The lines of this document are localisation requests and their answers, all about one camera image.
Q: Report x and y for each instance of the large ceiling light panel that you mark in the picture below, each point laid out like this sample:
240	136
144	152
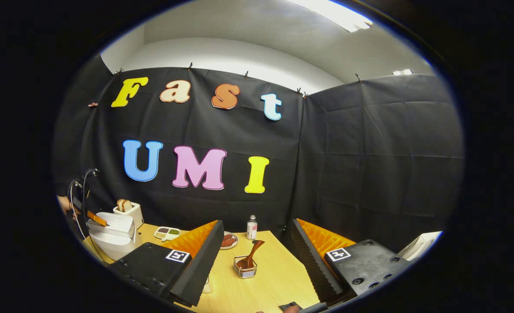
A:
343	13

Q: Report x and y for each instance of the white toaster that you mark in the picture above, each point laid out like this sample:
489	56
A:
134	215

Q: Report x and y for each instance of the white divided grain dish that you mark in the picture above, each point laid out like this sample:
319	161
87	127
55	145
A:
167	234

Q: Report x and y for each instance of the small pink label bottle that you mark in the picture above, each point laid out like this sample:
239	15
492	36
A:
251	230

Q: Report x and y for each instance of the white rice cooker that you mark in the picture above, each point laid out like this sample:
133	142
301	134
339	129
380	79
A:
115	241

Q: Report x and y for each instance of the brown wooden spoon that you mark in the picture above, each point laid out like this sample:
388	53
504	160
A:
252	252

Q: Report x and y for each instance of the small ceiling light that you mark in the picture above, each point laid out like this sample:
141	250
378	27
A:
402	71

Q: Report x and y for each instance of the white round plate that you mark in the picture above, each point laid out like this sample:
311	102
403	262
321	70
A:
235	243

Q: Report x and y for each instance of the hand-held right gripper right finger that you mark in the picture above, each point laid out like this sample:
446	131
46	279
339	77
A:
311	261

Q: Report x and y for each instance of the black backdrop cloth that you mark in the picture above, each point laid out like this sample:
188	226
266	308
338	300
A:
348	165

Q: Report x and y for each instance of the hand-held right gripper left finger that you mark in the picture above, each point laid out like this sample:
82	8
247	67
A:
204	261

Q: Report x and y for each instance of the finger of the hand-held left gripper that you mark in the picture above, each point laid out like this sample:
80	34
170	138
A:
97	218

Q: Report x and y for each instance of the toasted bread slice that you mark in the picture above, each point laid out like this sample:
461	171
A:
120	205
127	206

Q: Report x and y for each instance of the red sausage piece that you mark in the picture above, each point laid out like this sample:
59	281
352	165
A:
230	238
228	243

